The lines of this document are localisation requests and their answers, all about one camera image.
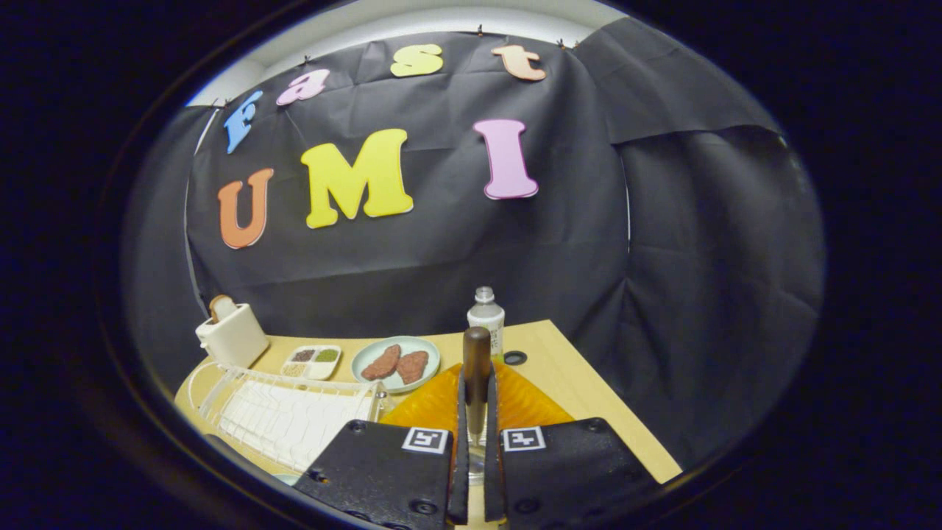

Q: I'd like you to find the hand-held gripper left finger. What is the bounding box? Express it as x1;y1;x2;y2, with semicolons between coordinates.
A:
294;362;470;527

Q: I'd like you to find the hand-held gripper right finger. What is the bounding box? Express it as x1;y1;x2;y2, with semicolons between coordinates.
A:
484;362;659;525

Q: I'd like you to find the clear wire basket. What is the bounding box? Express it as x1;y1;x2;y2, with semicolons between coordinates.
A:
467;436;489;487

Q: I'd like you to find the brown handled spoon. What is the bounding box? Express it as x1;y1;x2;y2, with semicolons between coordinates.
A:
462;327;492;446

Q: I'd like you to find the white wire dish rack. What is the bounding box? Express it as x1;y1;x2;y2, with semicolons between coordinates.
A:
188;361;394;476

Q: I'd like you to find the pale green meat plate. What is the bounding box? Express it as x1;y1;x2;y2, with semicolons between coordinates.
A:
351;336;441;394

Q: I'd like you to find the white drip tray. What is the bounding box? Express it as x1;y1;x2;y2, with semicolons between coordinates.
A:
219;379;376;472

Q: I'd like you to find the brown meat piece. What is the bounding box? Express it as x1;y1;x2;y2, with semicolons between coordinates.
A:
361;344;403;381
396;350;430;385

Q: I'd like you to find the white divided seasoning tray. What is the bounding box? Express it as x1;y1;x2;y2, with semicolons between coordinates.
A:
280;344;342;381

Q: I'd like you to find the green drink bottle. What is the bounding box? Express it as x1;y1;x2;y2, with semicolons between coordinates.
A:
467;286;506;363

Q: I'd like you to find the white toaster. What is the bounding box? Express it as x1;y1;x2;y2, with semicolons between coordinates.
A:
195;302;270;369

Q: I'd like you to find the black backdrop cloth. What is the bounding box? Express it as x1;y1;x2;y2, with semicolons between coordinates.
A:
121;16;825;472

